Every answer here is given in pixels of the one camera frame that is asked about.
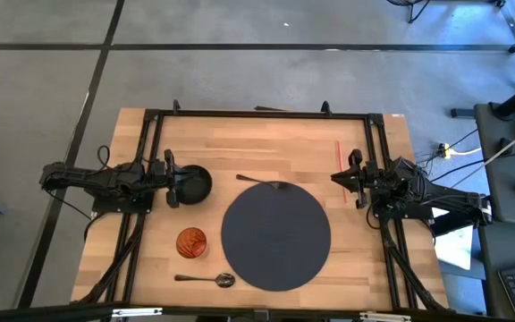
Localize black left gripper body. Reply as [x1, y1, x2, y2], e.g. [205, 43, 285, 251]
[149, 149, 182, 209]

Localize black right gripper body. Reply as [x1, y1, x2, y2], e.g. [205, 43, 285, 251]
[349, 148, 379, 210]

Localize black bowl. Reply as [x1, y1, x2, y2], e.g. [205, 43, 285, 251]
[174, 164, 214, 206]

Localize red straw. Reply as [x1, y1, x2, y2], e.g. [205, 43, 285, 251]
[337, 140, 349, 203]

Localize orange ribbed glass cup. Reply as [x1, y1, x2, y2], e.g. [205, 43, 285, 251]
[175, 226, 208, 259]

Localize metal spoon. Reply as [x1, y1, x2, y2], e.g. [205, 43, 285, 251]
[173, 272, 236, 289]

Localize yellow power plug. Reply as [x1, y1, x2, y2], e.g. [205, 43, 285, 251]
[438, 142, 482, 160]

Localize round dark woven placemat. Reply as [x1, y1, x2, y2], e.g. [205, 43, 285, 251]
[220, 181, 333, 292]

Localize white paper sheet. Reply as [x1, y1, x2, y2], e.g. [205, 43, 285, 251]
[434, 208, 476, 271]

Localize grey side table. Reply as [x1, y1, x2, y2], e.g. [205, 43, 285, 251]
[474, 101, 515, 224]

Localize dark grey desk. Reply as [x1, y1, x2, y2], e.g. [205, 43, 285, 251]
[476, 218, 515, 321]

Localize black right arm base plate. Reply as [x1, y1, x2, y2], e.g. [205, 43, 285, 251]
[371, 199, 435, 221]

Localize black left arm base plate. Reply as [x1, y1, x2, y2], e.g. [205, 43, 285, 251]
[91, 178, 156, 214]

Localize black floor cables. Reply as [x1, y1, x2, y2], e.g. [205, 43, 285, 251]
[416, 129, 482, 184]

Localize black metal table frame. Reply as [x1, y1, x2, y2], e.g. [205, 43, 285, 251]
[72, 98, 451, 314]

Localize white cable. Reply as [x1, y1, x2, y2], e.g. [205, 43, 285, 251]
[452, 120, 515, 189]

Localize silver frame clamp bracket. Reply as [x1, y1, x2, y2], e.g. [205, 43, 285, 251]
[359, 311, 413, 322]
[112, 307, 163, 319]

